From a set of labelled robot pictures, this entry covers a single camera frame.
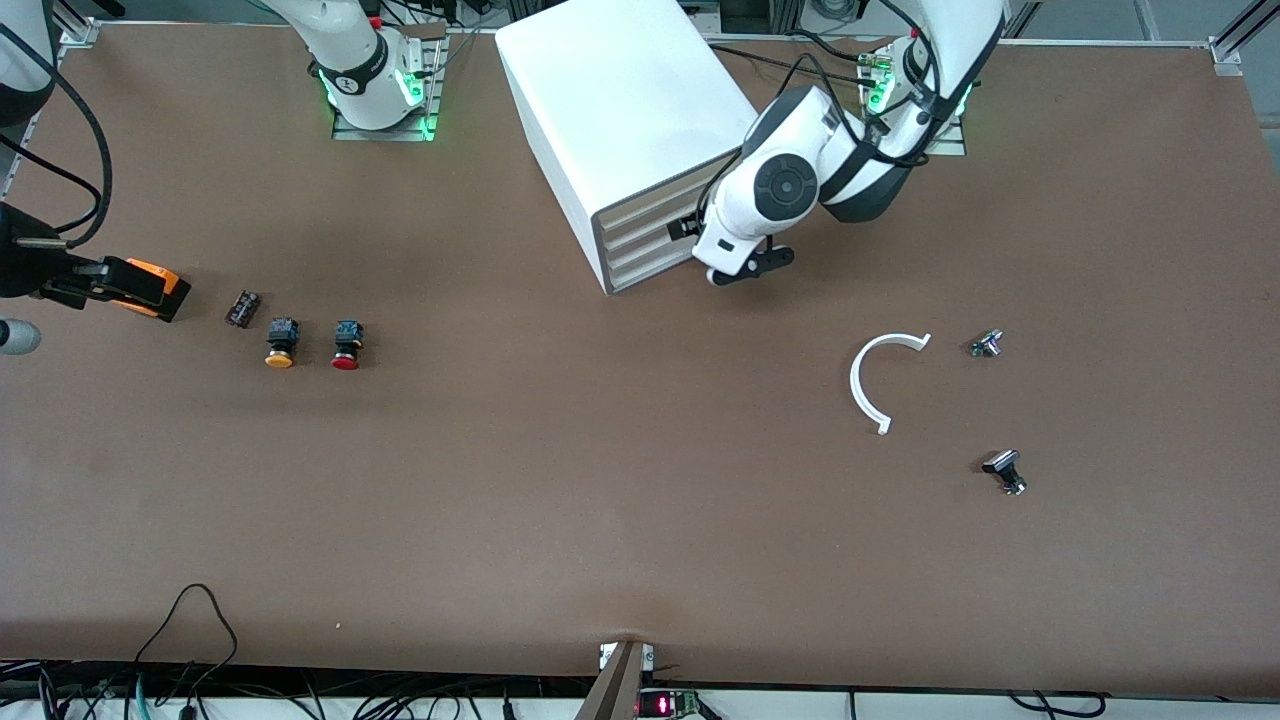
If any orange black button box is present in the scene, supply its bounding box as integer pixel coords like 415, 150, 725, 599
115, 258, 191, 323

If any yellow push button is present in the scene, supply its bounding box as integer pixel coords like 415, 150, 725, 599
264, 317, 301, 369

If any white curved plastic arc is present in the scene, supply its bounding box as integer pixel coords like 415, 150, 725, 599
850, 332, 933, 436

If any device with red light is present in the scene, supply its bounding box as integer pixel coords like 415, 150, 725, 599
638, 688, 701, 719

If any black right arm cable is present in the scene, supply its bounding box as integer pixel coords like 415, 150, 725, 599
0, 20, 113, 251

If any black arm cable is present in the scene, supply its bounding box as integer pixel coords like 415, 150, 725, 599
0, 20, 113, 251
700, 0, 946, 233

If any black cable behind cabinet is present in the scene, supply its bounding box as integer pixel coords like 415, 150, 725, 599
705, 42, 886, 89

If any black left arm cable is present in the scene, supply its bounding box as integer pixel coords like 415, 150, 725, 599
700, 0, 946, 233

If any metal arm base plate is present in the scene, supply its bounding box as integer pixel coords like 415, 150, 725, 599
862, 45, 968, 156
332, 25, 447, 142

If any looped black cable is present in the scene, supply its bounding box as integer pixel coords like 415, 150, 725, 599
130, 583, 241, 701

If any black silver key switch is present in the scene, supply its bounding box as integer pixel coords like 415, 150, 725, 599
981, 449, 1028, 497

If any brown camera mount bracket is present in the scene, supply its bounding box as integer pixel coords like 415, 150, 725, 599
575, 640, 656, 720

